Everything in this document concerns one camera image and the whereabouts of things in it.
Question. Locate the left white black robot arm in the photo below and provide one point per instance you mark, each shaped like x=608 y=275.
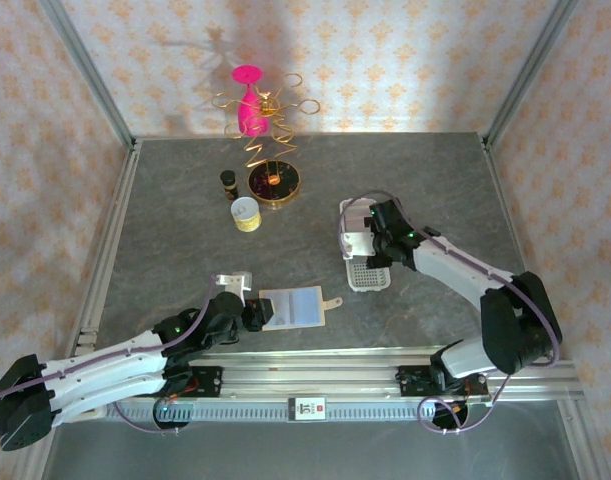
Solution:
x=110 y=367

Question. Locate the stack of credit cards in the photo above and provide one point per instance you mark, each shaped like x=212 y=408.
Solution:
x=357 y=217

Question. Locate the white perforated plastic basket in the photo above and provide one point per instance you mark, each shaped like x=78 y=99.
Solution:
x=367 y=280

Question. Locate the yellow pull-tab can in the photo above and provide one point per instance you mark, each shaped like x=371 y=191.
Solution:
x=245 y=212

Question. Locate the white label with red mark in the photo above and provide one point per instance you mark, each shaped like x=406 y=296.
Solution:
x=307 y=409

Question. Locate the small dark bottle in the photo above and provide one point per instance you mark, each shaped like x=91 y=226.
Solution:
x=228 y=182

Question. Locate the pink wine glass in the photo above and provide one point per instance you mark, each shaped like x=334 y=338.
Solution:
x=246 y=75

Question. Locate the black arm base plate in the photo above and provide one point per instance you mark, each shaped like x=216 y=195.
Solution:
x=210 y=380
x=410 y=380

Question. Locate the aluminium mounting rail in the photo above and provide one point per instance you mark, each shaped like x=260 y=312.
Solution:
x=310 y=372

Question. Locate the aluminium side rail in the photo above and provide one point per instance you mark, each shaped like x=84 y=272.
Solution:
x=505 y=210
x=112 y=240

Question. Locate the aluminium frame post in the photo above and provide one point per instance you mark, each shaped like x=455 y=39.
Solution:
x=87 y=65
x=532 y=65

